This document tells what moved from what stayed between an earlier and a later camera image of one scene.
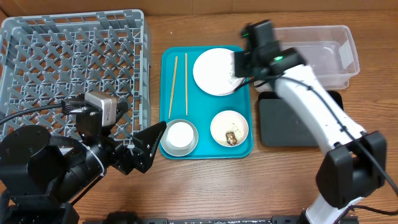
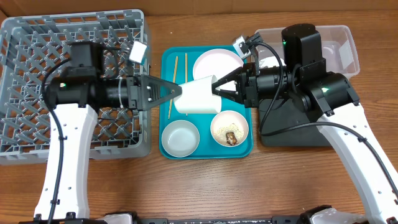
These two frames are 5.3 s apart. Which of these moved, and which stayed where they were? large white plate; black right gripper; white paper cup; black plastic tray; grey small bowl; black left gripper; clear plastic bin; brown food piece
Moved: black left gripper; white paper cup; black right gripper
Stayed: large white plate; brown food piece; clear plastic bin; black plastic tray; grey small bowl
